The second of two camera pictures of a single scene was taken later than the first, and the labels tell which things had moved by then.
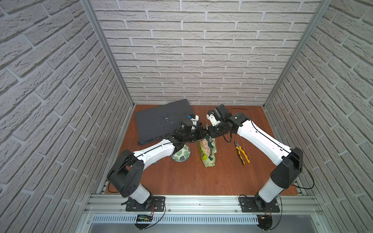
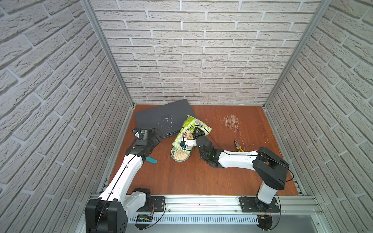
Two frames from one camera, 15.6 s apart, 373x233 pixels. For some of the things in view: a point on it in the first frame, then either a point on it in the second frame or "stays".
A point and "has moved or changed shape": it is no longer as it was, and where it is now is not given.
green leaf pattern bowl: (182, 155) stays
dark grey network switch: (155, 124) stays
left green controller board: (144, 218) stays
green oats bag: (208, 148) has moved or changed shape
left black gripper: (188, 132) -> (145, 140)
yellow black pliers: (238, 147) stays
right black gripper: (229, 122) -> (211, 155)
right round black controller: (264, 222) stays
